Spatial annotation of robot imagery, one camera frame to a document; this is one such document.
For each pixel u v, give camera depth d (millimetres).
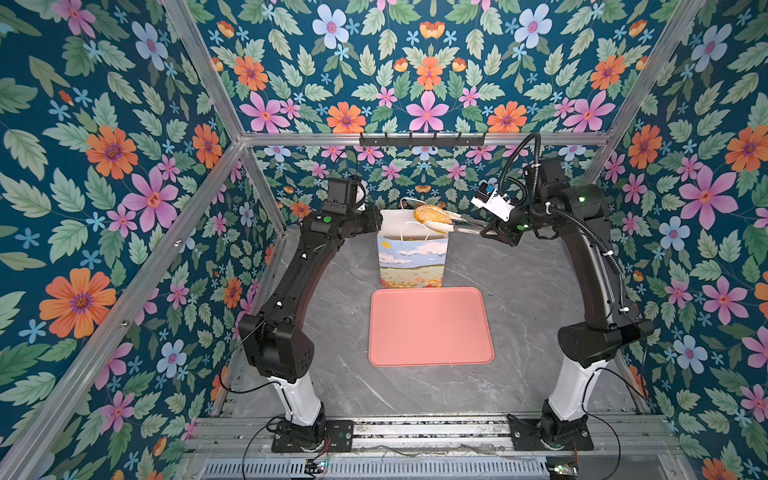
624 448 743
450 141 932
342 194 604
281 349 453
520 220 602
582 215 473
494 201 616
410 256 862
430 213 767
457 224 762
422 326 971
